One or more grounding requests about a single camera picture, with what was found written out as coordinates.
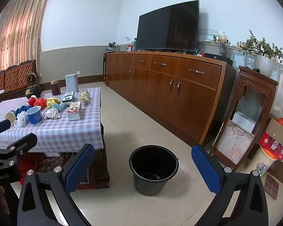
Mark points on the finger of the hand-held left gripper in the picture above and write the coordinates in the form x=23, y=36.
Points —
x=23, y=142
x=0, y=126

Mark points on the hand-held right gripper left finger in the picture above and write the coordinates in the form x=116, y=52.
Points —
x=79, y=167

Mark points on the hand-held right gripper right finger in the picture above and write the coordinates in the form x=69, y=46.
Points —
x=206, y=169

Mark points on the white paper cup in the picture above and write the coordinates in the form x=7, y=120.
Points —
x=10, y=117

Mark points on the clear plastic bag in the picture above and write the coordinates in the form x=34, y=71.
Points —
x=21, y=120

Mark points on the dark blue bag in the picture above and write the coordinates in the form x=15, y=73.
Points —
x=22, y=109

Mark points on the blue paper cup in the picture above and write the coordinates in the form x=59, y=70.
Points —
x=35, y=116

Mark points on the white bag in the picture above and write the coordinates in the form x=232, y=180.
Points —
x=51, y=114

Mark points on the red paper cup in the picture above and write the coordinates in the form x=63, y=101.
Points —
x=31, y=100

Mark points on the light blue bag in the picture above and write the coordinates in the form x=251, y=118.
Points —
x=59, y=107

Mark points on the yellow bag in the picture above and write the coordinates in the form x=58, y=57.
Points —
x=53, y=101

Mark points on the black plastic bucket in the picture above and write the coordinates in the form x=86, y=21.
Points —
x=153, y=181

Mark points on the red brown snack box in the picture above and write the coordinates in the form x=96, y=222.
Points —
x=74, y=111

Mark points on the green white carton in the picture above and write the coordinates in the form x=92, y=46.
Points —
x=68, y=97

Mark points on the beige bag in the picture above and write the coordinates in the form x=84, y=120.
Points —
x=84, y=96

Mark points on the red cloth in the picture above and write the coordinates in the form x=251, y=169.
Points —
x=28, y=163

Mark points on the patterned red rug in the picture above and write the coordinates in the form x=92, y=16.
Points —
x=49, y=162

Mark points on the pink floral framed panel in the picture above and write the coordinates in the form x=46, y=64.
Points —
x=233, y=146

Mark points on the purple checked tablecloth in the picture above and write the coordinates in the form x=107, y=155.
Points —
x=61, y=131

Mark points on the black iron teapot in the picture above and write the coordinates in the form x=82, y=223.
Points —
x=34, y=91

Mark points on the carved wooden bench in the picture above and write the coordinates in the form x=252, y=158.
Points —
x=14, y=75

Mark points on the white floral jar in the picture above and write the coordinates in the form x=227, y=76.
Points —
x=264, y=166

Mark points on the flat white box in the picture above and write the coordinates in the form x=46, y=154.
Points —
x=244, y=122

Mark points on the maroon tin canister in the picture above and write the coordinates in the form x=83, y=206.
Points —
x=55, y=89

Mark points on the red printed cardboard box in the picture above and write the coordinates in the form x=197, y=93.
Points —
x=273, y=146

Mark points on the long wooden sideboard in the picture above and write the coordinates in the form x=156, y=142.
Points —
x=179, y=98

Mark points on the white square tin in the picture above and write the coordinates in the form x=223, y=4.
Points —
x=72, y=83

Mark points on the carved wooden stand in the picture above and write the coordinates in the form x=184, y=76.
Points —
x=250, y=82

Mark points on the pink beige curtain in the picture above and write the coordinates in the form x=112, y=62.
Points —
x=21, y=28

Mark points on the black speaker box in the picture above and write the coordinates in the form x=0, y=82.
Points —
x=217, y=57

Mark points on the large plant in white pot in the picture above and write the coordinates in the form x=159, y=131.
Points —
x=264, y=63

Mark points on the glass vase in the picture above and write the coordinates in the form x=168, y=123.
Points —
x=224, y=49

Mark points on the small potted plant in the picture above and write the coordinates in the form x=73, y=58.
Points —
x=111, y=47

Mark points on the small red white box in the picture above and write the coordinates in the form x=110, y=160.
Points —
x=130, y=48

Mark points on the amber glass bottle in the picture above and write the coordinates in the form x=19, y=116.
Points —
x=223, y=37

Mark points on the black flat television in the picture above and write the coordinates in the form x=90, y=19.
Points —
x=167, y=28

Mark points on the white wall socket strip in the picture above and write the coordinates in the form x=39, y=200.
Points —
x=207, y=31

